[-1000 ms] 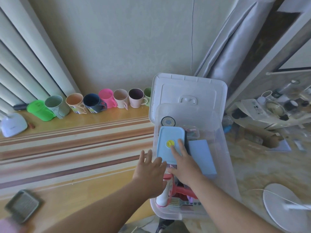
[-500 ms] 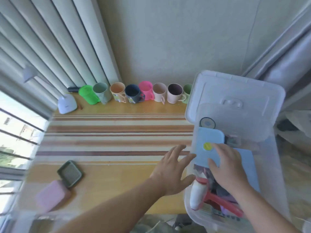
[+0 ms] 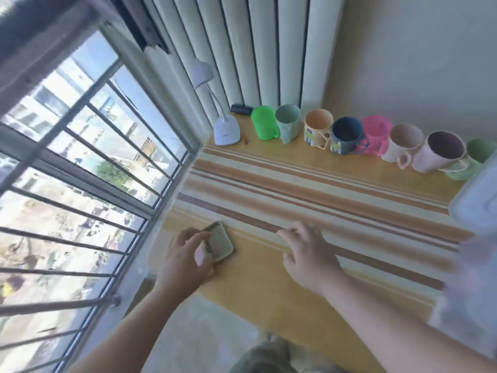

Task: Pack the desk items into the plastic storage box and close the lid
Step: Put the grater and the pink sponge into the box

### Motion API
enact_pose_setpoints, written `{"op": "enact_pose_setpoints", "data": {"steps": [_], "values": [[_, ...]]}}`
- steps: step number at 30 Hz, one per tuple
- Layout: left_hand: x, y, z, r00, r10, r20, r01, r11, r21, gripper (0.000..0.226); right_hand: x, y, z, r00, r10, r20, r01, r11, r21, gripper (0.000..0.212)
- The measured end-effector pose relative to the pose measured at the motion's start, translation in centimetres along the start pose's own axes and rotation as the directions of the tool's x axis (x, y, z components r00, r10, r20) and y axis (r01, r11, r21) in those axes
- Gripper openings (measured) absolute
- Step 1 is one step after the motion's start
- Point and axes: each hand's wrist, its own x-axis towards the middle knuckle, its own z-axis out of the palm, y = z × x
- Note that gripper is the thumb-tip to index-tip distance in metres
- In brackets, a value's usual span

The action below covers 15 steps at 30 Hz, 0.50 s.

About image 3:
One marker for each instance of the person's left hand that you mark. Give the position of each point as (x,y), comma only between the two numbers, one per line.
(182,264)

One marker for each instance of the person's right hand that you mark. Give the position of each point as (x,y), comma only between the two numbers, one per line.
(312,264)

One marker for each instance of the person's left thumb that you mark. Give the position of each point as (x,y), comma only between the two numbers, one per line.
(203,257)

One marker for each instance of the person's right thumb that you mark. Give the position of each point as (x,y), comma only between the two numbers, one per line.
(291,264)

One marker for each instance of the green scrubbing sponge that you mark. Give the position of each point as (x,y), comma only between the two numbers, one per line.
(221,242)

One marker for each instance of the person's right forearm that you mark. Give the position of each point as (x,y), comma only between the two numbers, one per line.
(392,326)

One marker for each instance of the person's left forearm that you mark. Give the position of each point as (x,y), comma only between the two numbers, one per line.
(128,334)

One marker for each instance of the striped tablecloth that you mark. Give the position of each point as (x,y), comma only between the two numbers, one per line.
(310,194)

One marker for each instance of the person's grey-green clothing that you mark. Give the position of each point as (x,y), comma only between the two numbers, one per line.
(279,357)

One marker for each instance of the white desk lamp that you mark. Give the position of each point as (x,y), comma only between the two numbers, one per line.
(226,132)

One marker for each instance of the beige cup with label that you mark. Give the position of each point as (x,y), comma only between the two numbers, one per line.
(316,130)

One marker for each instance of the dark blue cup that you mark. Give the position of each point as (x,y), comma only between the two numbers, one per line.
(345,137)

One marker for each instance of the metal window grille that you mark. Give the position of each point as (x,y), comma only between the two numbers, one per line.
(77,198)

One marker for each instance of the pale green cup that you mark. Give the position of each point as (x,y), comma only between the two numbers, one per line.
(289,124)

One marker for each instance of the bright green plastic cup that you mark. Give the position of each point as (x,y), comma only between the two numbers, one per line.
(264,124)

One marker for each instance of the small black case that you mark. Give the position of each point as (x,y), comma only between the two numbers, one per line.
(241,109)

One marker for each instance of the pink translucent cup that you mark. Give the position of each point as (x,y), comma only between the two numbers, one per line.
(377,135)

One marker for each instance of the cream cup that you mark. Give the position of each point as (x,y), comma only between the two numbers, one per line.
(402,145)

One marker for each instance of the pale pink cup dark inside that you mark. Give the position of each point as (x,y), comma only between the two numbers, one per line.
(438,153)

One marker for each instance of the translucent plastic storage box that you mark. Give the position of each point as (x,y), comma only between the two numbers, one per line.
(475,213)

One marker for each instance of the light green cup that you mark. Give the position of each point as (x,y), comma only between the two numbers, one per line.
(471,161)

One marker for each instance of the white pleated curtain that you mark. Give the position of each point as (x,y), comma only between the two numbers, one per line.
(248,50)

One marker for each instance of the grey window frame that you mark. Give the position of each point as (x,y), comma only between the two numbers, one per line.
(50,46)

